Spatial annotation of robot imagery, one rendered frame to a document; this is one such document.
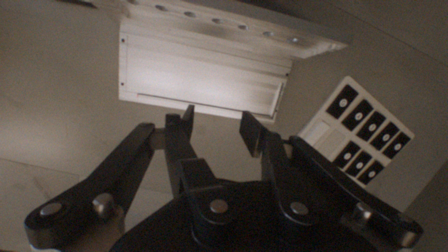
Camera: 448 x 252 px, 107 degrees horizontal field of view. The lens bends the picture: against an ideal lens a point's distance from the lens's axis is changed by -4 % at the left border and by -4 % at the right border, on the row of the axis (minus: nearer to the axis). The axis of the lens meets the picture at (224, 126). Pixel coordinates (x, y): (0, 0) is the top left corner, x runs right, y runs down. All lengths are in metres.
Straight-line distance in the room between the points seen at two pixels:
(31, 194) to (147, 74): 0.60
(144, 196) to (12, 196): 0.44
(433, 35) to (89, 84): 1.01
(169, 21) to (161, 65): 0.12
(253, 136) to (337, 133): 0.54
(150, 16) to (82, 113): 0.35
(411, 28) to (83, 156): 1.06
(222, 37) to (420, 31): 0.60
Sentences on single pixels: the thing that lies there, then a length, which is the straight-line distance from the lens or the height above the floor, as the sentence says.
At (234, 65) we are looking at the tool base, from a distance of 0.49.
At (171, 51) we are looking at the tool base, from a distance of 0.49.
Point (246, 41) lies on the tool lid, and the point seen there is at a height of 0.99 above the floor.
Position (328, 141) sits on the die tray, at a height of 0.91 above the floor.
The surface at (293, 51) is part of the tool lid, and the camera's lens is 0.46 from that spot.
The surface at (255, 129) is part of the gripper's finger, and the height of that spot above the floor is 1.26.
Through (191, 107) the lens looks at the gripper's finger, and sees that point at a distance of 0.20.
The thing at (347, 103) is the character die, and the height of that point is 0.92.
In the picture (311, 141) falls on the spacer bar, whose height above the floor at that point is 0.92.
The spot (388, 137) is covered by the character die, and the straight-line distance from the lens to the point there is 0.82.
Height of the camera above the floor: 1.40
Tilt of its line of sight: 68 degrees down
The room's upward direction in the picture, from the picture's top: 165 degrees clockwise
